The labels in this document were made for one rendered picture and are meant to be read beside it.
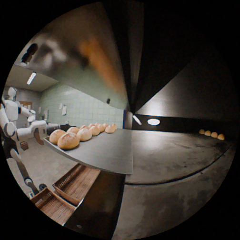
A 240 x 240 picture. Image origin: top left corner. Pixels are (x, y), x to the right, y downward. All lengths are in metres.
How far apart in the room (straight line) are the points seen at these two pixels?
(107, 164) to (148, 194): 0.12
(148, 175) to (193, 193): 0.12
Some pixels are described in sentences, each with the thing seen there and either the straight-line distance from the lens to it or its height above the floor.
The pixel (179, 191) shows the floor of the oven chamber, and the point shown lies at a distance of 0.18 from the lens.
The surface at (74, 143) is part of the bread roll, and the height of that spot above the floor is 1.20.
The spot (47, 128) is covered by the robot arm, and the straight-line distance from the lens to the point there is 0.55.
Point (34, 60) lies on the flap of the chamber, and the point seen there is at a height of 1.39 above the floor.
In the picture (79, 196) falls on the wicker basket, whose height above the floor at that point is 0.59.
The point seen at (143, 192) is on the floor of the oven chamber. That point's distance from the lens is 0.15.
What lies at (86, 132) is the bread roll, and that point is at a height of 1.22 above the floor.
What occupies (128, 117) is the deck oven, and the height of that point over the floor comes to 1.30.
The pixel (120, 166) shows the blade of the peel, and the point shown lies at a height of 1.18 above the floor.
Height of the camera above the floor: 1.31
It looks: 3 degrees down
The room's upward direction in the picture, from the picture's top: 4 degrees clockwise
